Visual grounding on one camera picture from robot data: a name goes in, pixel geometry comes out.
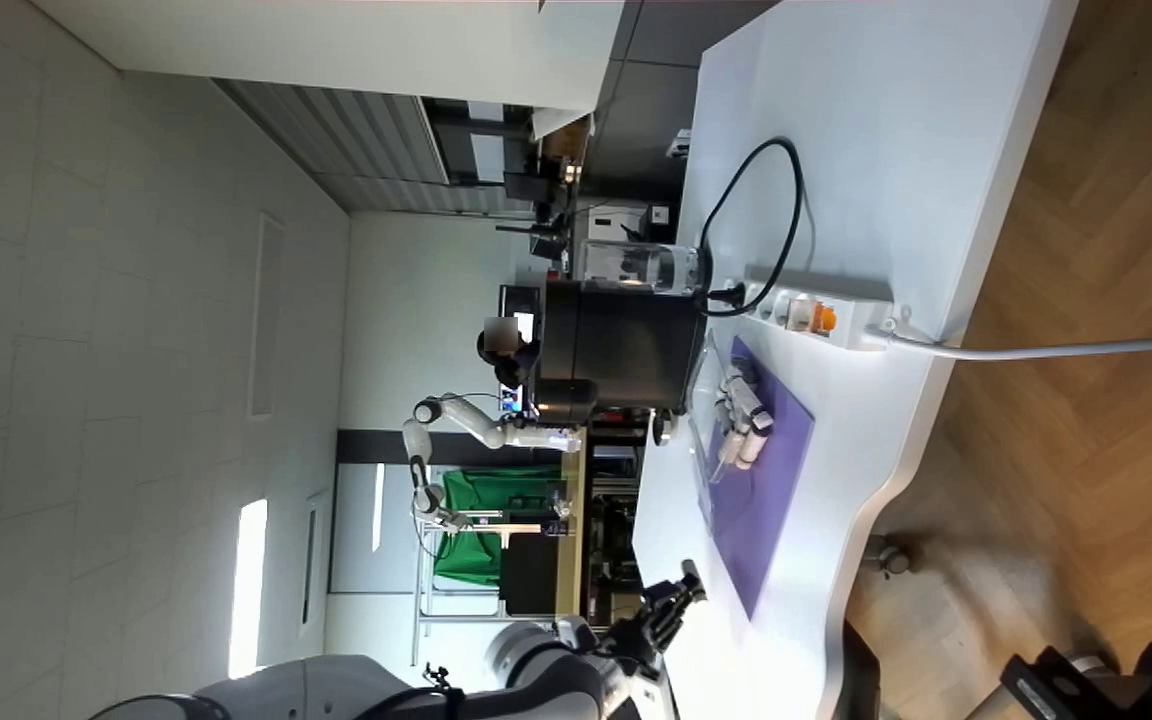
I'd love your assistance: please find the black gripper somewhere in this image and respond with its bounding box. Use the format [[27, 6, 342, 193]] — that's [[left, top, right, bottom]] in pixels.
[[614, 560, 705, 663]]

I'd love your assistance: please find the small bottle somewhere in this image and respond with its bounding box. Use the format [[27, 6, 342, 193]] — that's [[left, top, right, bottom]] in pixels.
[[720, 410, 778, 469]]

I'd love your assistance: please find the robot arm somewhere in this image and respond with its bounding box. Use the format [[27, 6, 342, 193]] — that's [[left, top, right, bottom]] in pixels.
[[92, 560, 705, 720]]

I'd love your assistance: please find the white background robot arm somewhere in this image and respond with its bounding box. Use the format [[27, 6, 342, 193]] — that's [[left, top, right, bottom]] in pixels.
[[399, 393, 579, 517]]

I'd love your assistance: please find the clear plastic container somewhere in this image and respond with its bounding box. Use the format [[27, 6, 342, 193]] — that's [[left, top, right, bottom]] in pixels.
[[718, 368, 773, 436]]

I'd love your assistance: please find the purple mat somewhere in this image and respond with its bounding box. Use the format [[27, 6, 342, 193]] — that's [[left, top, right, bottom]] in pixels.
[[700, 339, 817, 613]]

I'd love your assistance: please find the green cloth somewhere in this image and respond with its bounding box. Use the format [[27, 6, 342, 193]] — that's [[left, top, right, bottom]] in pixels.
[[433, 469, 564, 584]]

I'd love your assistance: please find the dark metal cabinet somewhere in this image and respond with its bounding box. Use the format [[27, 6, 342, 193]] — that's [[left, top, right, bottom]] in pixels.
[[538, 279, 709, 415]]

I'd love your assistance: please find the person in background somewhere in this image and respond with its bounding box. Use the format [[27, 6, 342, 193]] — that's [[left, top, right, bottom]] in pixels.
[[478, 325, 540, 389]]

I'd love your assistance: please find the white power strip on table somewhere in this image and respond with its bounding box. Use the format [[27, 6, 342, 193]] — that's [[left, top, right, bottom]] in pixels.
[[758, 273, 895, 342]]

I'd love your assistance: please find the black cable on table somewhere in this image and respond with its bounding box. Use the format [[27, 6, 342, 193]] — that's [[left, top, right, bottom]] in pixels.
[[691, 130, 809, 318]]

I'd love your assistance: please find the white power strip cable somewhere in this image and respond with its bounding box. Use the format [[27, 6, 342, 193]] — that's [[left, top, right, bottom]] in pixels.
[[862, 260, 1152, 368]]

